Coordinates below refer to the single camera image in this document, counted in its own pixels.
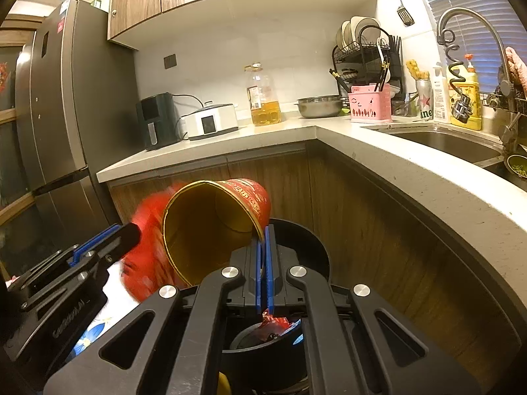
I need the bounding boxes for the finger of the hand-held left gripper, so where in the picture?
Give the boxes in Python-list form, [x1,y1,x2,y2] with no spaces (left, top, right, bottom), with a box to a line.
[16,224,123,289]
[20,223,143,312]

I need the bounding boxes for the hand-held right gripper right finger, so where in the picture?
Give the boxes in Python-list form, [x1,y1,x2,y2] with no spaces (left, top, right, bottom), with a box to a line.
[265,224,482,395]

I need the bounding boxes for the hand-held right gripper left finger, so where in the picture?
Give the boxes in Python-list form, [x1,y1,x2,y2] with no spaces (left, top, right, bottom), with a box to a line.
[43,234,265,395]

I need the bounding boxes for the red printed cylindrical can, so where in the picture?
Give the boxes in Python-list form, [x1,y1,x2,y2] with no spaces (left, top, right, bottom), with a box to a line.
[121,181,182,303]
[162,178,272,289]

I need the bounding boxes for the black trash bin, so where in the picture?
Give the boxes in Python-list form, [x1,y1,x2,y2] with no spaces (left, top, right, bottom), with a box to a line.
[222,217,332,395]

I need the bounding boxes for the blue floral tablecloth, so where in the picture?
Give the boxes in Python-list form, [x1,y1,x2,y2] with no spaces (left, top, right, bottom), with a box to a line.
[68,292,141,358]

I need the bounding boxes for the red printed plastic bag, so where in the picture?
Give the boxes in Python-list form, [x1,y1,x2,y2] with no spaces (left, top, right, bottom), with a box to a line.
[263,313,302,333]

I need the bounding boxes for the wooden framed glass door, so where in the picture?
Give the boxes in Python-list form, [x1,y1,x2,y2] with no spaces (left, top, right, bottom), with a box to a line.
[0,14,46,272]

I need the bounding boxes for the black air fryer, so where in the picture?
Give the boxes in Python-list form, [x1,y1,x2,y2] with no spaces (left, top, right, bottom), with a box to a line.
[136,92,180,151]

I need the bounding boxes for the dark grey refrigerator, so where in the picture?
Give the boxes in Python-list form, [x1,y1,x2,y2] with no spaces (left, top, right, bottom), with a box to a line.
[14,0,141,248]

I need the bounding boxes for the white rice cooker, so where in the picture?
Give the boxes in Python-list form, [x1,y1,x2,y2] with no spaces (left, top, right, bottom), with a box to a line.
[181,102,240,141]

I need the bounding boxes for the kitchen counter with cabinets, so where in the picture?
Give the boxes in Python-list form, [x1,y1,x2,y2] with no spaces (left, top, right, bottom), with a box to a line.
[96,113,527,391]

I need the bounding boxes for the cooking oil bottle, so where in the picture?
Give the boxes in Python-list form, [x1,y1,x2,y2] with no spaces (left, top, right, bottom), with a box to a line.
[245,63,283,127]

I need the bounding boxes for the stainless steel bowl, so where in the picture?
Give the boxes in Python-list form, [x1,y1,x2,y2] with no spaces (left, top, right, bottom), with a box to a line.
[294,95,344,119]

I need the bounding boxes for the pink utensil basket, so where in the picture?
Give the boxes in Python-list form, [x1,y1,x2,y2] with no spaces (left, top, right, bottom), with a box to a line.
[348,84,393,123]

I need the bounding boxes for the clear glass container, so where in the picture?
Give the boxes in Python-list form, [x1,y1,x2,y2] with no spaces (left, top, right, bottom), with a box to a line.
[391,92,416,117]

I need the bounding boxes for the stainless steel sink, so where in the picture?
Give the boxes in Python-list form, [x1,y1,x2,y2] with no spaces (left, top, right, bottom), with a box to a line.
[387,129,527,182]

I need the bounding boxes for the black gold-tipped chopsticks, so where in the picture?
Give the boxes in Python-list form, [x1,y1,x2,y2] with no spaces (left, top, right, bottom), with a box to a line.
[373,51,392,91]

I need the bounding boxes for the silver beer can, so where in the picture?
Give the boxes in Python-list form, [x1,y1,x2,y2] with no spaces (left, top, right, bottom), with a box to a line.
[416,79,435,121]

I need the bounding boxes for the black dish rack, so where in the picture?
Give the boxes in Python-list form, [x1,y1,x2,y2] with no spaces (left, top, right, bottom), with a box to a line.
[331,25,406,110]

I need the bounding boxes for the white pump bottle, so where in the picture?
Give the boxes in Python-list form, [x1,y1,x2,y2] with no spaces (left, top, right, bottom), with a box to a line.
[432,63,452,123]

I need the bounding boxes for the white plate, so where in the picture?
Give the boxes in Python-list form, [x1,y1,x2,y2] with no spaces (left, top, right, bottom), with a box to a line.
[350,16,381,44]
[335,20,355,50]

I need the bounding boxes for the yellow detergent bottle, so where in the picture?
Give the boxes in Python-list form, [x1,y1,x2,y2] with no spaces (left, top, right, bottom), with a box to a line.
[451,54,482,130]

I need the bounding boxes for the steel sink strainer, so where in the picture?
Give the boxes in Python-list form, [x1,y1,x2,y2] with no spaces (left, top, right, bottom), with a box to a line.
[504,154,527,182]

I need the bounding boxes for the pink rubber glove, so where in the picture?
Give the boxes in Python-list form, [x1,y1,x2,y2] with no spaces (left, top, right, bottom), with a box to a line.
[504,47,527,91]

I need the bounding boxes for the steel kitchen faucet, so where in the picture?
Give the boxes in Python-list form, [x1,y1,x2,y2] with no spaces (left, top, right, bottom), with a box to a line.
[436,7,523,149]

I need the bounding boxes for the black power cable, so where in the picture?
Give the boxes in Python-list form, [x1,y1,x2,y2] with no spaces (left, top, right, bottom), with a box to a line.
[171,94,207,138]

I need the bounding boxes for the black coiled sprayer hose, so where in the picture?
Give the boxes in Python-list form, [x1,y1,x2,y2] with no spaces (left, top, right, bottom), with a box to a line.
[438,29,474,124]

